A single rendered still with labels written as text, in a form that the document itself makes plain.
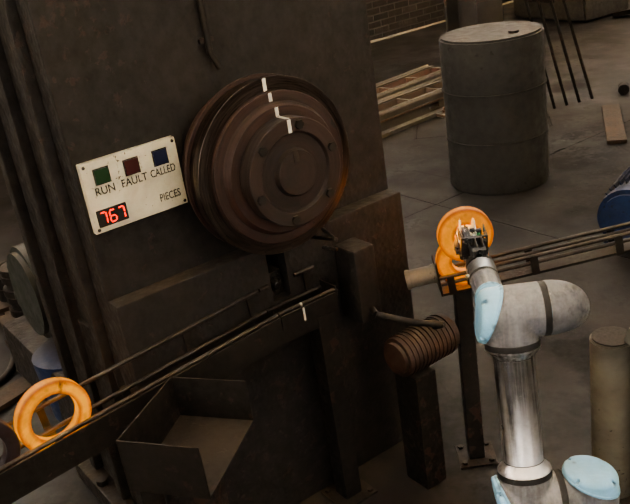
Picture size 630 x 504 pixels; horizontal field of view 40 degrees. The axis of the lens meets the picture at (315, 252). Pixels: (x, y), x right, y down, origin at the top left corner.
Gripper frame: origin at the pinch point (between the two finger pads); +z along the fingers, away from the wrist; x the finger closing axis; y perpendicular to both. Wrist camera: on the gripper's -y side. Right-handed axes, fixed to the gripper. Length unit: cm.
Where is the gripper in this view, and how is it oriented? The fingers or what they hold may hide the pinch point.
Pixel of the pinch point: (464, 227)
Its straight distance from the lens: 241.0
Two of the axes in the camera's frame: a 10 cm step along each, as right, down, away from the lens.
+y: -1.3, -7.8, -6.1
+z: -0.6, -6.1, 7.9
